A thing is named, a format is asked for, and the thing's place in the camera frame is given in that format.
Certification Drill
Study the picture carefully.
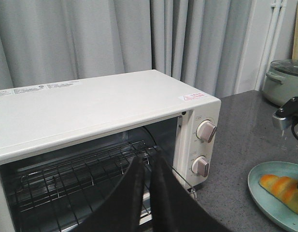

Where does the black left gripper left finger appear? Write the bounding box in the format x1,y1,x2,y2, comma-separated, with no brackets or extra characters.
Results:
72,157,144,232

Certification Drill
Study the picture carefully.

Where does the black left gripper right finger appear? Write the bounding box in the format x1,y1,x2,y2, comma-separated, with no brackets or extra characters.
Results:
150,151,230,232

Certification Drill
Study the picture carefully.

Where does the golden bread roll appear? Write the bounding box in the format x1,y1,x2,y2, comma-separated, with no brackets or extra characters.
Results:
259,174,298,214

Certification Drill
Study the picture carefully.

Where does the lower oven knob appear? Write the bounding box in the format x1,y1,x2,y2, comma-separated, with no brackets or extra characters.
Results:
191,156,209,177

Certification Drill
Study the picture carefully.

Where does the oven knob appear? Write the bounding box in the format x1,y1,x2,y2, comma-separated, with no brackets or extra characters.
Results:
191,156,209,177
196,120,216,143

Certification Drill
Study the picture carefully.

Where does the upper oven knob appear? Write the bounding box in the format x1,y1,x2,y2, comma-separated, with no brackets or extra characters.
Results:
196,120,216,143

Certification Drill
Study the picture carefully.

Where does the white Toshiba toaster oven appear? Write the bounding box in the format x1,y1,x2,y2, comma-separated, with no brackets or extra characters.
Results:
0,70,221,232

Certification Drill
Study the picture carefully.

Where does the light green plate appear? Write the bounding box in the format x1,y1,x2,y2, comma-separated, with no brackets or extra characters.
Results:
247,161,298,232

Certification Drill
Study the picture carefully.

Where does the green pot with glass lid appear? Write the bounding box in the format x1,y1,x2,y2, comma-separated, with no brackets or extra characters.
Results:
262,59,298,106

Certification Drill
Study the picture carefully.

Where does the grey curtain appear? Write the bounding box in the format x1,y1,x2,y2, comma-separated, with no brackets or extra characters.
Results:
0,0,251,98

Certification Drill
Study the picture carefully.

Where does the wire oven rack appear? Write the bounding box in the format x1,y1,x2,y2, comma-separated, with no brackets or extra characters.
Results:
13,141,197,228

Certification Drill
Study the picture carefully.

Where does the black camera cable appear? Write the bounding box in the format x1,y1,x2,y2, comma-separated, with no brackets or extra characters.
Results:
290,116,298,145

